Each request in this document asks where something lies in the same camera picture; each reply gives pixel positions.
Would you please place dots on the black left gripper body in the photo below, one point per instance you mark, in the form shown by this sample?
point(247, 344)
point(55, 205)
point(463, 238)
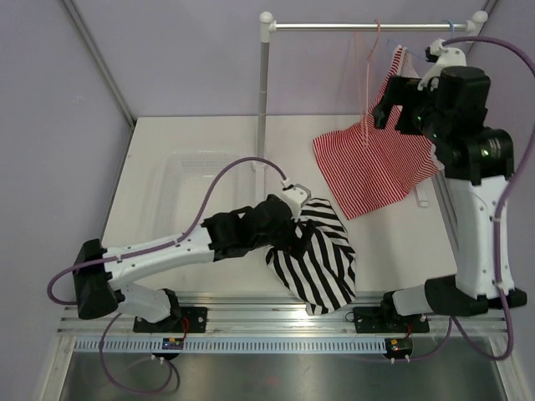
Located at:
point(285, 239)

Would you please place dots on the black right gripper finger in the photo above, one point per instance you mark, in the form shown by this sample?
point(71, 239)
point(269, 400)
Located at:
point(383, 109)
point(402, 89)

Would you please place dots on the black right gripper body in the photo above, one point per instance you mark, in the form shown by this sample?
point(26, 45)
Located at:
point(418, 113)

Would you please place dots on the pink wire hanger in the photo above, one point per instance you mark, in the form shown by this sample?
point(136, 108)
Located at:
point(358, 44)

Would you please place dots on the black white striped tank top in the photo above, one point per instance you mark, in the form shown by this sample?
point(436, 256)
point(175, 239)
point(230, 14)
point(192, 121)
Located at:
point(324, 277)

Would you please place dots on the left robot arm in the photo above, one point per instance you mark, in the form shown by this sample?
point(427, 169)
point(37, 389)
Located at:
point(106, 280)

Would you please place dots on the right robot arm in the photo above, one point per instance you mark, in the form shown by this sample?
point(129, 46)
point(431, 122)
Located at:
point(478, 165)

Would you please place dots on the red white striped tank top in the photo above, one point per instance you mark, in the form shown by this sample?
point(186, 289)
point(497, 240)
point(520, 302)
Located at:
point(366, 168)

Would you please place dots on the silver white clothes rack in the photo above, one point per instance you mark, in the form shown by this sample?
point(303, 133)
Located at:
point(269, 26)

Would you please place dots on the clear plastic basket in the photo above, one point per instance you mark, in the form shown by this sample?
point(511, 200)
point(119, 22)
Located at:
point(180, 186)

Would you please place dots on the blue wire hanger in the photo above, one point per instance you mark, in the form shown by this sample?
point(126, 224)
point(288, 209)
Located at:
point(419, 56)

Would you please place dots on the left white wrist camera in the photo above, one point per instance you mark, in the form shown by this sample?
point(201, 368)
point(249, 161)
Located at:
point(295, 196)

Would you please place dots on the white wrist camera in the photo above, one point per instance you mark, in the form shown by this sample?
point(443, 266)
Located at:
point(442, 57)
point(295, 196)

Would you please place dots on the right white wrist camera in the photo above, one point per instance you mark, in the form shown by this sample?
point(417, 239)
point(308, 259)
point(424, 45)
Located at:
point(442, 57)

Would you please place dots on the aluminium mounting rail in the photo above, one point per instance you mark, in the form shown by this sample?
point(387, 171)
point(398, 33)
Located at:
point(273, 315)

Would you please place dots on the right aluminium frame post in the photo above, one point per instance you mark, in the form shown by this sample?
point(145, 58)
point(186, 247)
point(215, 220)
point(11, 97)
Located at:
point(480, 18)

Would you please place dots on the aluminium frame post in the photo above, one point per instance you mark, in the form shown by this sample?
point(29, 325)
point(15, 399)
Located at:
point(91, 47)
point(480, 18)

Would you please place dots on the white slotted cable duct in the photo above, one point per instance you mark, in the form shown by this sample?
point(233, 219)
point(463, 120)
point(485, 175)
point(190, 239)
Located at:
point(234, 345)

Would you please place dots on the left aluminium frame post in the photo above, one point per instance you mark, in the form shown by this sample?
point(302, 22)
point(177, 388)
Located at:
point(91, 47)

